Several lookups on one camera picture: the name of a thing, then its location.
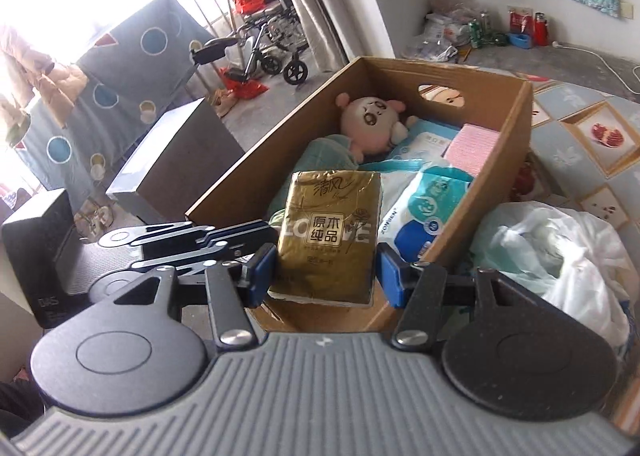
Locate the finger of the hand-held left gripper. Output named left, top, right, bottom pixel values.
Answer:
left=97, top=219, right=278, bottom=250
left=129, top=245, right=261, bottom=273

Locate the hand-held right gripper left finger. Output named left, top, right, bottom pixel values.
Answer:
left=112, top=242, right=278, bottom=352

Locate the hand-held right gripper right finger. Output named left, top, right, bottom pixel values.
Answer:
left=376, top=242, right=528, bottom=352

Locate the gold tissue pack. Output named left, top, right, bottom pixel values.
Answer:
left=267, top=170, right=383, bottom=307

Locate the blue white mask packet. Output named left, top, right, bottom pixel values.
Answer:
left=375, top=161, right=476, bottom=264

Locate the blue white carton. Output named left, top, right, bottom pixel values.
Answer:
left=395, top=118, right=463, bottom=161

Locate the brown cardboard box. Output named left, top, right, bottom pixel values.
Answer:
left=185, top=56, right=533, bottom=331

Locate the pink cloth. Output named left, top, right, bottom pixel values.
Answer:
left=442, top=123, right=502, bottom=177

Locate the pink plush doll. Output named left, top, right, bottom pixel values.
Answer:
left=334, top=92, right=420, bottom=159

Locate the white plastic bag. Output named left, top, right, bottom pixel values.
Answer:
left=457, top=201, right=633, bottom=352

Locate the grey box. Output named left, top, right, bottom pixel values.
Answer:
left=106, top=98, right=246, bottom=224

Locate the blue circle patterned blanket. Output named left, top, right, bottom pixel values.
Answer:
left=15, top=0, right=216, bottom=207

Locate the crumpled red bag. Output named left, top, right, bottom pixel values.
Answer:
left=220, top=66, right=268, bottom=99

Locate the beige jacket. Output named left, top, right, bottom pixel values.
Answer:
left=0, top=23, right=88, bottom=147

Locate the wheelchair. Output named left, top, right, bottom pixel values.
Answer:
left=192, top=0, right=311, bottom=86

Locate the metal balcony railing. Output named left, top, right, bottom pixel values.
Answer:
left=165, top=0, right=241, bottom=101

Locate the clear plastic bag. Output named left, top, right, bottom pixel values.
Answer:
left=412, top=0, right=481, bottom=61

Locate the white cable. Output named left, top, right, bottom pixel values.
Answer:
left=552, top=40, right=640, bottom=96

